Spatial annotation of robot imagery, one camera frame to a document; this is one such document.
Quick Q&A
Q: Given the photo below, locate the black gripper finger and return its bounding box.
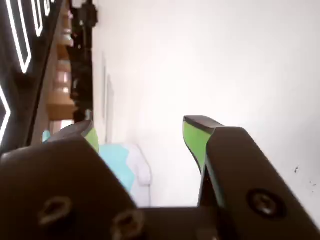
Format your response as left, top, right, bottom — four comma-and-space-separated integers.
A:
183, 115, 320, 240
0, 119, 143, 240

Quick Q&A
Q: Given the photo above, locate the teal whale-shaped bin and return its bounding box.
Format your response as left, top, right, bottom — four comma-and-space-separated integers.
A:
41, 129, 153, 208

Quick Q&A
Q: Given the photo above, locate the brown wooden shelf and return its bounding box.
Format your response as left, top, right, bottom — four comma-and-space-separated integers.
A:
46, 0, 77, 121

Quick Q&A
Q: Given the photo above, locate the white hexagonal ceiling light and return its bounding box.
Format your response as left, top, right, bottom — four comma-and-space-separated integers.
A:
31, 0, 45, 38
4, 0, 33, 75
0, 84, 11, 148

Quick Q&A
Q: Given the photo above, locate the dark background furniture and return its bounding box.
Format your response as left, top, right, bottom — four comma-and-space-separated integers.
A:
69, 0, 99, 122

